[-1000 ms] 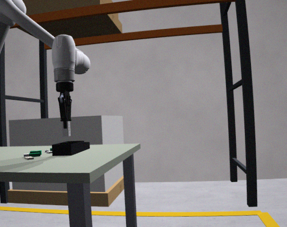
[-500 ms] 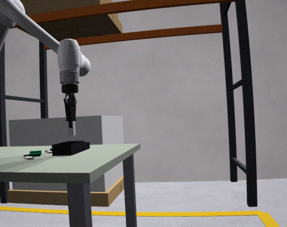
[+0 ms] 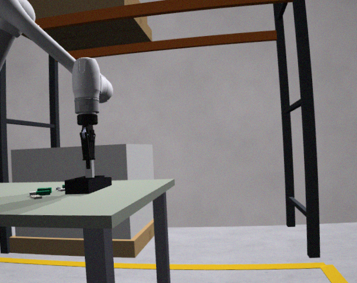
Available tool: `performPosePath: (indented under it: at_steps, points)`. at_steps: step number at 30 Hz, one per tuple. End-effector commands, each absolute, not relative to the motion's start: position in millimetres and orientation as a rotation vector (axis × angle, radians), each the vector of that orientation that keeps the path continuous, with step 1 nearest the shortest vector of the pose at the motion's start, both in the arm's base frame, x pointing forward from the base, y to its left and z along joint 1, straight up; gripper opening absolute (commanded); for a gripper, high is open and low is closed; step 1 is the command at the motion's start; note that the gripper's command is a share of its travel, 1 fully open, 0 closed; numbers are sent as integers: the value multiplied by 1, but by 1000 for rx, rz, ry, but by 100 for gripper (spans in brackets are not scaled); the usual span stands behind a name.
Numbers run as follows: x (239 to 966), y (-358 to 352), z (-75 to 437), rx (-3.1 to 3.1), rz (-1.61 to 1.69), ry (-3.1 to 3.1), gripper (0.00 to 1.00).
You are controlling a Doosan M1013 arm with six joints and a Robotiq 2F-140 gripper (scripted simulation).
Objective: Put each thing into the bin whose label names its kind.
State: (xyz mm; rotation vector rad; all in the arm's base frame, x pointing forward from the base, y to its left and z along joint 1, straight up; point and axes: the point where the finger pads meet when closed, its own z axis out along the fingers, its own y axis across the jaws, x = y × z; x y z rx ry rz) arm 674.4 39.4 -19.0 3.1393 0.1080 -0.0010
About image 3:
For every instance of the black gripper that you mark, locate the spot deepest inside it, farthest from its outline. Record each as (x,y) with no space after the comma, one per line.
(88,120)

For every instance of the green and white eraser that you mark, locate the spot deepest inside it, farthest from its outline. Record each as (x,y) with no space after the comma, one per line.
(41,193)

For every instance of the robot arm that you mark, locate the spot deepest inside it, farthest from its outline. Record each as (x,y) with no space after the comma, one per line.
(17,17)

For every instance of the black three-section bin rack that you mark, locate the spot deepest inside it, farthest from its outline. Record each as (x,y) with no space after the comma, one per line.
(82,185)

